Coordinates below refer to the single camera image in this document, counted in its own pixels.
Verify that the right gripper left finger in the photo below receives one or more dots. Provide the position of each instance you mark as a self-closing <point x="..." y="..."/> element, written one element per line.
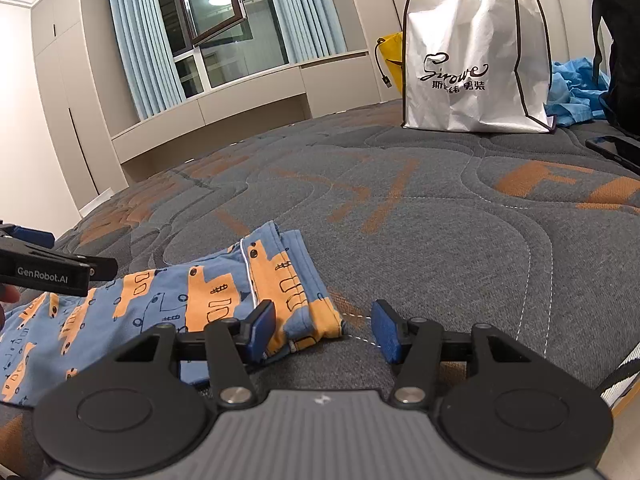
<point x="149" y="402"/>

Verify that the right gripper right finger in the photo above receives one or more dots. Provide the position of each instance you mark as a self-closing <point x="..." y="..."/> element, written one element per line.
<point x="495" y="401"/>

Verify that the blue orange patterned pants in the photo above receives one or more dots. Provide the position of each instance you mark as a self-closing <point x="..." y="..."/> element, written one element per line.
<point x="54" y="337"/>

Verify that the person's left hand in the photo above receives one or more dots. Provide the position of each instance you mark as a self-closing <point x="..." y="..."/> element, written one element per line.
<point x="9" y="294"/>

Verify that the grey orange quilted mattress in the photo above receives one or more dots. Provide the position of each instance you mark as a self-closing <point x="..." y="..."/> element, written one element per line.
<point x="538" y="235"/>

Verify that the left beige wardrobe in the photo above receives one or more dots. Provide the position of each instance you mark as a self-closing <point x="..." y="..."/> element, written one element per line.
<point x="83" y="91"/>

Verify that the left blue curtain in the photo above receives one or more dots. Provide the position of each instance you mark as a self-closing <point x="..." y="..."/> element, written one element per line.
<point x="146" y="56"/>

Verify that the blue curtain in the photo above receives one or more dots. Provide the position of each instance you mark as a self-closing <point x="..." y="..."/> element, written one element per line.
<point x="146" y="56"/>
<point x="310" y="29"/>

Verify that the open brown window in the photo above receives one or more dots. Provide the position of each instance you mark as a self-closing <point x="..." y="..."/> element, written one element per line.
<point x="217" y="41"/>

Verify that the blue crumpled cloth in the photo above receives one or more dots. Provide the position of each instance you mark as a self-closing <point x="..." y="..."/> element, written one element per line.
<point x="574" y="96"/>

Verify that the beige window desk unit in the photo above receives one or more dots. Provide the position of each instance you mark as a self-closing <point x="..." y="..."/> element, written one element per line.
<point x="326" y="86"/>

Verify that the white shopping bag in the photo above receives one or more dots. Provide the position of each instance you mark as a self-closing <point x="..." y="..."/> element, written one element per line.
<point x="478" y="66"/>

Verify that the yellow shopping bag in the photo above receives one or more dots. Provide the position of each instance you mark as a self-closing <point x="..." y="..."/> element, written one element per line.
<point x="388" y="58"/>

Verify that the right blue curtain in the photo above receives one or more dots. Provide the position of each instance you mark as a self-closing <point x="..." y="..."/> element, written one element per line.
<point x="310" y="29"/>

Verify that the wooden padded headboard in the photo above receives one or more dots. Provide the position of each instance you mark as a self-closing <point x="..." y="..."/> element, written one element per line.
<point x="560" y="5"/>

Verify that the black backpack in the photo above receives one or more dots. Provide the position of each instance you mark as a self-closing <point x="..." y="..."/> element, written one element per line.
<point x="621" y="101"/>

